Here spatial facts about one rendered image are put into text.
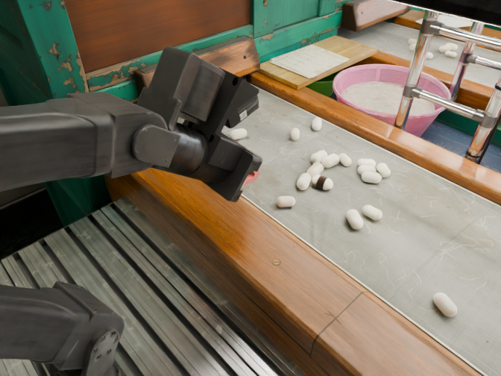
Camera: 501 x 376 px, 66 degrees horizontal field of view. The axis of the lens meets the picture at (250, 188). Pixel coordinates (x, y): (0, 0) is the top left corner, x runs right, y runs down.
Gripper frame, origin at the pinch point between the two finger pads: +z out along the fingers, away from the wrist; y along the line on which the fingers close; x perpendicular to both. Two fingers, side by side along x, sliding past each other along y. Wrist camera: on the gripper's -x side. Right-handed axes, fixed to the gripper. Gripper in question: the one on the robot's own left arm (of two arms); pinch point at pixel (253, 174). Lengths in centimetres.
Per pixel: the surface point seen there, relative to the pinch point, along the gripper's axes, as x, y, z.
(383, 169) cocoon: -10.3, -9.2, 21.9
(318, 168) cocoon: -5.0, -1.3, 15.3
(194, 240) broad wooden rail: 13.0, 1.9, -2.7
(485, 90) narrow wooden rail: -39, -10, 54
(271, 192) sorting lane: 2.4, 1.7, 9.8
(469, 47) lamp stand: -43, -4, 44
